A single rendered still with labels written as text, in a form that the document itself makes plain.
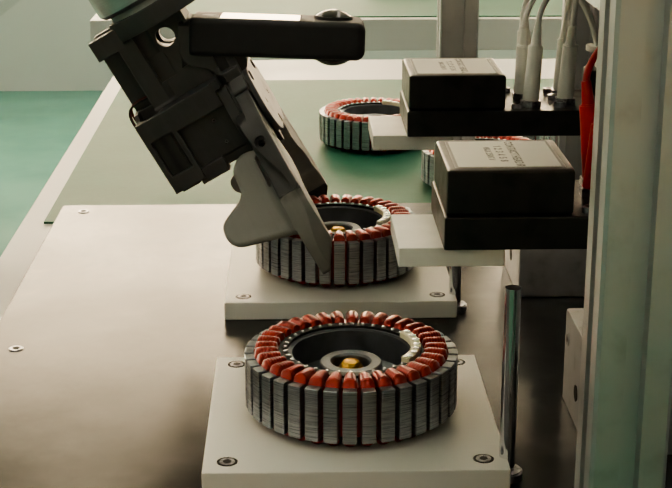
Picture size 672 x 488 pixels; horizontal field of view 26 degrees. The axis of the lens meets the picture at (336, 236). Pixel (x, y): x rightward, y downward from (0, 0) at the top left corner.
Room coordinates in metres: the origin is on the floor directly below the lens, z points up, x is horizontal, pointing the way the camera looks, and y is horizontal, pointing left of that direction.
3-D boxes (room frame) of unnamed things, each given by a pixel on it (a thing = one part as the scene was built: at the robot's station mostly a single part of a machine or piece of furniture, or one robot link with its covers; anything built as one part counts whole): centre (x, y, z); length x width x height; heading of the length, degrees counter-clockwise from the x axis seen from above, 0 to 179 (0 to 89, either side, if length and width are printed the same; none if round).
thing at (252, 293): (0.96, 0.00, 0.78); 0.15 x 0.15 x 0.01; 2
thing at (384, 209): (0.96, 0.00, 0.80); 0.11 x 0.11 x 0.04
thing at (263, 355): (0.71, -0.01, 0.80); 0.11 x 0.11 x 0.04
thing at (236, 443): (0.71, -0.01, 0.78); 0.15 x 0.15 x 0.01; 2
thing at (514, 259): (0.96, -0.15, 0.80); 0.07 x 0.05 x 0.06; 2
